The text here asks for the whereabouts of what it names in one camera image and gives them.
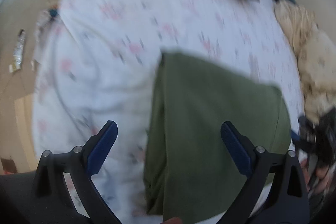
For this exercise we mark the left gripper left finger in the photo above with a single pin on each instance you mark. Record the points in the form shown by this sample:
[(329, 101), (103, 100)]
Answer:
[(50, 198)]

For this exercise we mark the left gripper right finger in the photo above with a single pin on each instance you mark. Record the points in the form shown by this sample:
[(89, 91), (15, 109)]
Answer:
[(287, 201)]

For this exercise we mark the olive green pants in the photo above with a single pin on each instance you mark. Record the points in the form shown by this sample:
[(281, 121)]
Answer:
[(188, 171)]

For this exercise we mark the right hand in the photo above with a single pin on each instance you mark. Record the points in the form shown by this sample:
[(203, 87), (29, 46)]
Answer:
[(323, 174)]

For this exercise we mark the left hand thumb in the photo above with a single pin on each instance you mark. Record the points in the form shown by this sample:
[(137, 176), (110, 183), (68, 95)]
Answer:
[(174, 220)]

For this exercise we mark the cream bear print duvet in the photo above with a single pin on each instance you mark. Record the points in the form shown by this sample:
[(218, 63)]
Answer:
[(315, 55)]

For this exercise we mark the silver wrapper on floor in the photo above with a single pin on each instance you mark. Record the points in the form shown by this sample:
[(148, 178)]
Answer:
[(18, 52)]

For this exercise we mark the floral white bed sheet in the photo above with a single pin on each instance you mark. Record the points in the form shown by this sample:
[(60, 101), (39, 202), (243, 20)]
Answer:
[(99, 61)]

